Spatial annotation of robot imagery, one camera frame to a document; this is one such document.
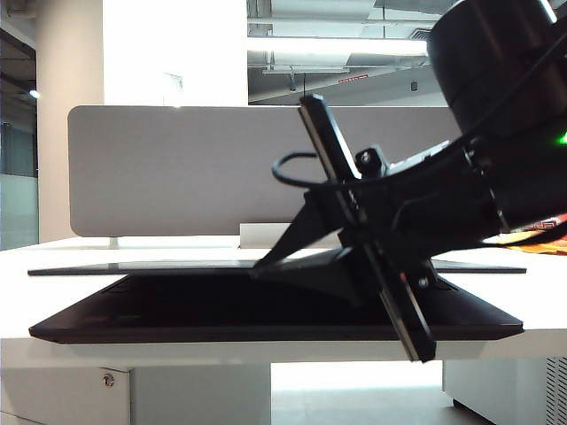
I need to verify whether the dark grey laptop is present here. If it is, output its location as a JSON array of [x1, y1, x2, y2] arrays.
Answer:
[[27, 259, 528, 345]]

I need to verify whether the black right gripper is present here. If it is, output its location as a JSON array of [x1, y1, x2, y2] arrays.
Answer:
[[249, 93, 506, 363]]

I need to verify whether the grey hanging ceiling rail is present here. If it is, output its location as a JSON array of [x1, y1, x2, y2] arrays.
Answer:
[[262, 64, 350, 75]]

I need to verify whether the white drawer cabinet with lock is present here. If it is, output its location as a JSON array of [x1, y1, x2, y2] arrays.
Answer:
[[0, 366, 271, 425]]

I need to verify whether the long ceiling light strip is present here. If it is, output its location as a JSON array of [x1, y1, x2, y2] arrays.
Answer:
[[246, 36, 431, 57]]

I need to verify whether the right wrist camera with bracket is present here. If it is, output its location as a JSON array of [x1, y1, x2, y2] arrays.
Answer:
[[356, 142, 451, 181]]

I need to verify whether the grey felt desk divider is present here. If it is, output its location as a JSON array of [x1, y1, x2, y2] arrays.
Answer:
[[66, 104, 466, 238]]

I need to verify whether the yellow cloth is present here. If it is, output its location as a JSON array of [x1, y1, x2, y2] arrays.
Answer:
[[482, 232, 567, 258]]

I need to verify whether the silver cable tray flap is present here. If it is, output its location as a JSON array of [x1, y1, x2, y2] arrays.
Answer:
[[238, 222, 342, 249]]

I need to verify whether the metal wall plate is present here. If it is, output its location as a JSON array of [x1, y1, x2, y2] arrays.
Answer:
[[162, 73, 184, 106]]

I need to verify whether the white vented cabinet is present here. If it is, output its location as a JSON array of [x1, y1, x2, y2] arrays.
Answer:
[[441, 357, 567, 425]]

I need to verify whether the black camera cable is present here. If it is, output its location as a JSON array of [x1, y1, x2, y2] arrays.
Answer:
[[270, 151, 355, 192]]

